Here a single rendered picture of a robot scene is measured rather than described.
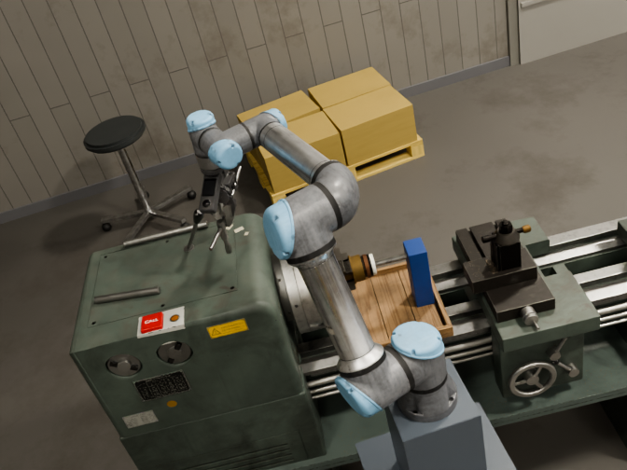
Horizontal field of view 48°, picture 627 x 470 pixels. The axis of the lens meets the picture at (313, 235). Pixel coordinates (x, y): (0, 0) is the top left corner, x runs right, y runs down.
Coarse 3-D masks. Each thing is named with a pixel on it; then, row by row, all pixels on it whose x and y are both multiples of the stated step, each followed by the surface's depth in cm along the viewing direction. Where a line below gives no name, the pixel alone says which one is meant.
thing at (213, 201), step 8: (208, 176) 192; (216, 176) 192; (208, 184) 191; (216, 184) 191; (208, 192) 191; (216, 192) 190; (200, 200) 190; (208, 200) 189; (216, 200) 190; (200, 208) 190; (208, 208) 189; (216, 208) 190
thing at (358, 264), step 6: (348, 258) 225; (354, 258) 221; (360, 258) 221; (366, 258) 221; (354, 264) 220; (360, 264) 220; (366, 264) 220; (354, 270) 219; (360, 270) 219; (366, 270) 220; (372, 270) 220; (348, 276) 221; (354, 276) 219; (360, 276) 220; (366, 276) 222
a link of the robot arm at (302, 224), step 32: (320, 192) 149; (288, 224) 145; (320, 224) 147; (288, 256) 148; (320, 256) 148; (320, 288) 151; (352, 320) 154; (352, 352) 155; (384, 352) 159; (352, 384) 156; (384, 384) 157
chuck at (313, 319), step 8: (296, 272) 209; (296, 280) 208; (304, 288) 208; (304, 296) 209; (304, 304) 209; (312, 304) 210; (304, 312) 211; (312, 312) 211; (312, 320) 213; (320, 320) 214; (312, 328) 217; (320, 328) 220
